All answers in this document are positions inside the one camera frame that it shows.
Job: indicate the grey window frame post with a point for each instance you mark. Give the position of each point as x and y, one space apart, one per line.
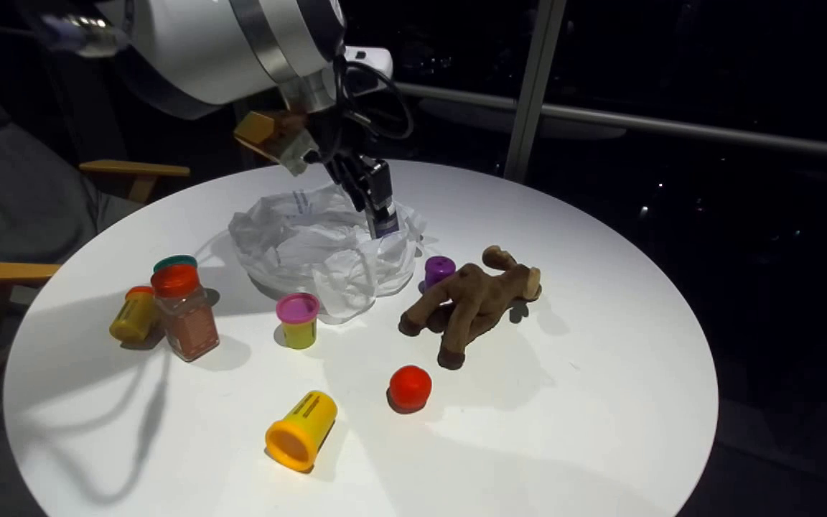
533 88

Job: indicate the yellow tub teal lid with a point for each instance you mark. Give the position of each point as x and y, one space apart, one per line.
177 258

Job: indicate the brown jar orange lid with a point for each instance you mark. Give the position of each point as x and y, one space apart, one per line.
185 314

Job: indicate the large yellow tub orange lid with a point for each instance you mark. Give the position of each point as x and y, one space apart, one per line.
302 431

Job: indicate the white plastic bag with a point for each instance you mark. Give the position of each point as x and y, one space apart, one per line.
309 253

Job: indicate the purple lid dough tub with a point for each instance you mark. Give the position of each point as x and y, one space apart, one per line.
440 267

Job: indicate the brown plush toy animal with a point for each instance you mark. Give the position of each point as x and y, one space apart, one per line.
476 299

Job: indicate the yellow tub pink lid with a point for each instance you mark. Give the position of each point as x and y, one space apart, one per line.
297 320

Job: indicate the small yellow tub orange lid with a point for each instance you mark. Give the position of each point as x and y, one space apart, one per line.
136 314

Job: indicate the grey horizontal window rail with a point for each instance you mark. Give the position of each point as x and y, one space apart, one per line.
683 126

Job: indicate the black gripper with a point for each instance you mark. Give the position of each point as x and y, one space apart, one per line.
348 146

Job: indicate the grey chair wooden armrests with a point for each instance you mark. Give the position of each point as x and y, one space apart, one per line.
14 202

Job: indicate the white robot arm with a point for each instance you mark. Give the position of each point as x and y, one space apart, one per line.
215 46

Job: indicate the red plastic cap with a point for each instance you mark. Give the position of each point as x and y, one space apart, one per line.
410 388

